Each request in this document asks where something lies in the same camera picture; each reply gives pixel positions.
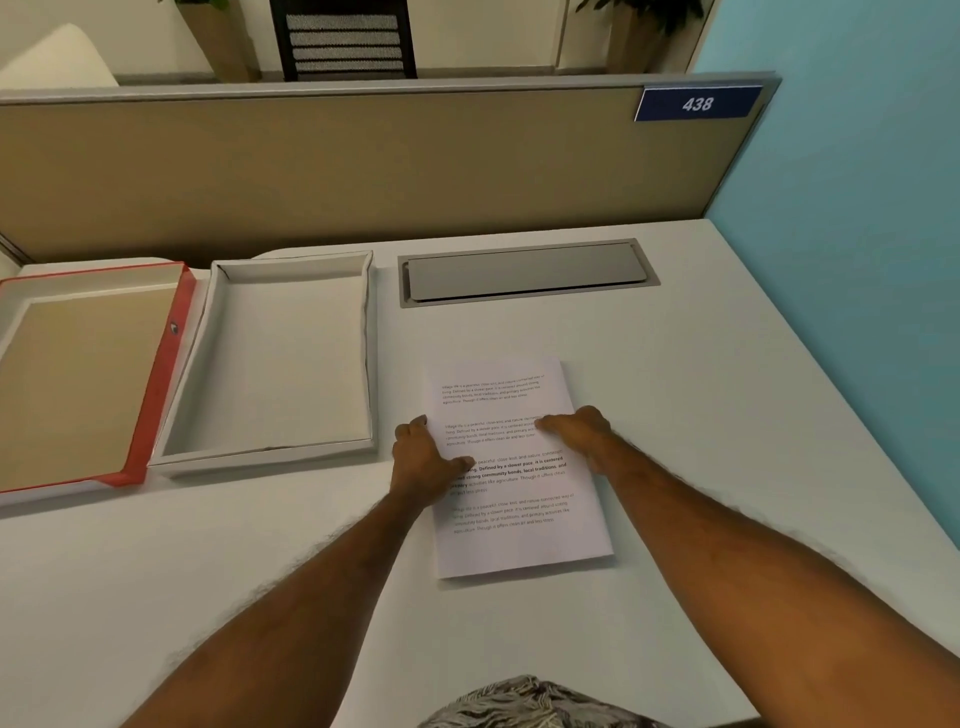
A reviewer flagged person's left forearm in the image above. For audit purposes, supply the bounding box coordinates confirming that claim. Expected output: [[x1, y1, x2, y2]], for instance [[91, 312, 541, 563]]
[[120, 483, 438, 728]]

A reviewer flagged blue number sign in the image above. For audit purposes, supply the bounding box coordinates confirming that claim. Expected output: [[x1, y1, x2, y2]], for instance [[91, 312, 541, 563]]
[[633, 84, 765, 123]]

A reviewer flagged person's left hand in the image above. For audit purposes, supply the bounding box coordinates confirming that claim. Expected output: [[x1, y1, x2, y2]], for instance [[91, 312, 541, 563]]
[[389, 416, 476, 516]]

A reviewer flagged person's right forearm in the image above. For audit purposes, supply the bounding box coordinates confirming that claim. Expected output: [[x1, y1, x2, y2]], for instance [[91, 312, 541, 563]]
[[592, 438, 960, 728]]

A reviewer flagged beige desk partition panel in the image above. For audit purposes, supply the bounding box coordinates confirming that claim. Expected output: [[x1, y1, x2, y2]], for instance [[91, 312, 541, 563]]
[[0, 72, 782, 265]]

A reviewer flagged red cardboard box lid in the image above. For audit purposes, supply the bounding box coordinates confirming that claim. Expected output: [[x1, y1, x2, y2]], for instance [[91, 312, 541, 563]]
[[0, 260, 198, 508]]

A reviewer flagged grey desk cable cover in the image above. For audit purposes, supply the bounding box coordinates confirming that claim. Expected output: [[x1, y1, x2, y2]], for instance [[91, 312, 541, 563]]
[[396, 237, 662, 309]]

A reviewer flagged white chair back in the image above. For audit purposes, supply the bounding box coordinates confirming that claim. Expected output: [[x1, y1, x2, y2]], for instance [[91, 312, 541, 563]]
[[0, 21, 120, 90]]

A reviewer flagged black slatted chair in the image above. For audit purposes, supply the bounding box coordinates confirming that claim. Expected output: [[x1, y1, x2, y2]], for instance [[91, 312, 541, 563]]
[[269, 0, 419, 82]]

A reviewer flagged person's patterned clothing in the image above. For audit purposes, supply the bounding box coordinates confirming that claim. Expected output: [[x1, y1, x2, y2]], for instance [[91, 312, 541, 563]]
[[414, 674, 672, 728]]

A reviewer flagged person's right hand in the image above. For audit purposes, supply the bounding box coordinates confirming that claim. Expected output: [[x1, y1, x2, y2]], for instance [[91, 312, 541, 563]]
[[534, 405, 618, 477]]

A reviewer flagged white printed paper sheet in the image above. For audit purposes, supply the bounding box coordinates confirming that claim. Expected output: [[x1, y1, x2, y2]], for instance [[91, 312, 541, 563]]
[[423, 357, 615, 581]]

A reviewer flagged white cardboard box tray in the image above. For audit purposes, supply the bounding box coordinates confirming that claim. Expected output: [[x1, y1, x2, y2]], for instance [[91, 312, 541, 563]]
[[147, 250, 379, 479]]

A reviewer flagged tall brown plant pot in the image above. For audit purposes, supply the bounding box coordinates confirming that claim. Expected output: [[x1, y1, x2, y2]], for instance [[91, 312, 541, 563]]
[[573, 0, 707, 75], [174, 0, 261, 84]]

